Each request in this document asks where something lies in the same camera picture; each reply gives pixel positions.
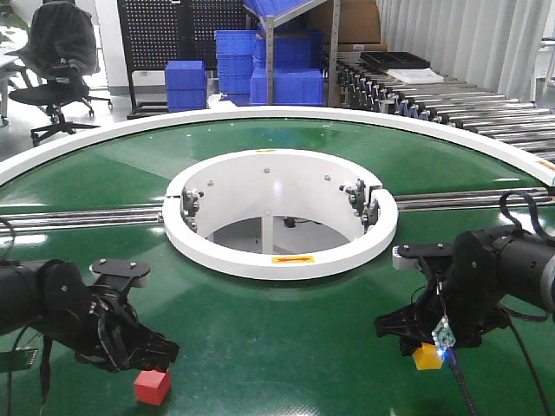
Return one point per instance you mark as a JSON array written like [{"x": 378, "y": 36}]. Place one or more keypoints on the black tray on conveyor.
[{"x": 393, "y": 60}]

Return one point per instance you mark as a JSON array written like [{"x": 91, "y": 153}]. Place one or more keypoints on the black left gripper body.
[{"x": 105, "y": 338}]

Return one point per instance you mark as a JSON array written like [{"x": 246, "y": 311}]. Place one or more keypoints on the roller conveyor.
[{"x": 451, "y": 103}]

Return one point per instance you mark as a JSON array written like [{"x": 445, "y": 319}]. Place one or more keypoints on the blue crate stack middle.
[{"x": 234, "y": 55}]

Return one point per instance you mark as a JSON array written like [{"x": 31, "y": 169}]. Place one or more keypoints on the black office chair with jacket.
[{"x": 61, "y": 49}]

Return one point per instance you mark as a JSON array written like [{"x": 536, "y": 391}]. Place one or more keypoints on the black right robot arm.
[{"x": 466, "y": 281}]

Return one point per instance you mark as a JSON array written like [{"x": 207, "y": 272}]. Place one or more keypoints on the small green circuit board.
[{"x": 443, "y": 335}]

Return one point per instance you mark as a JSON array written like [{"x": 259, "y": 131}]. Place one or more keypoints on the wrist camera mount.
[
  {"x": 409, "y": 256},
  {"x": 119, "y": 273}
]

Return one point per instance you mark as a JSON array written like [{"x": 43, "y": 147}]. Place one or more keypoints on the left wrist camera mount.
[{"x": 119, "y": 273}]

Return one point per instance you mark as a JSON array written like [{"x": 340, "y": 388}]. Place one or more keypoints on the red cube block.
[{"x": 152, "y": 387}]

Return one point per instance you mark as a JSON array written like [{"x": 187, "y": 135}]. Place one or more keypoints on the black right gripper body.
[{"x": 470, "y": 313}]

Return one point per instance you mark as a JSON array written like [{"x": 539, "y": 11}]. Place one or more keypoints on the black perforated pegboard panel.
[{"x": 155, "y": 32}]

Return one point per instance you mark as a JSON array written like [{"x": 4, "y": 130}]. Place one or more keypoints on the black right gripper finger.
[
  {"x": 409, "y": 344},
  {"x": 403, "y": 322}
]

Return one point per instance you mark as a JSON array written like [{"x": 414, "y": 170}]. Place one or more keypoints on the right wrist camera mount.
[{"x": 409, "y": 256}]

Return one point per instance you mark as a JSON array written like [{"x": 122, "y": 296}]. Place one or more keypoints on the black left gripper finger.
[
  {"x": 143, "y": 336},
  {"x": 152, "y": 358}
]

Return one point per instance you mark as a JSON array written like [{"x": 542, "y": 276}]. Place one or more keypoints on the small blue crate stack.
[{"x": 186, "y": 85}]

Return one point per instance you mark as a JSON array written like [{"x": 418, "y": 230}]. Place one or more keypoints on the grey metal shelf frame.
[{"x": 287, "y": 63}]

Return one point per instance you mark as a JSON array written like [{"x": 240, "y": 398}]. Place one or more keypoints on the yellow cube block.
[{"x": 427, "y": 358}]

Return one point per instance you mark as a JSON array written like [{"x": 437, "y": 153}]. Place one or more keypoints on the metal conveyor rail strip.
[{"x": 59, "y": 220}]

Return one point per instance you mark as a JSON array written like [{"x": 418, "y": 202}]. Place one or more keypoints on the white inner ring guard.
[{"x": 270, "y": 183}]

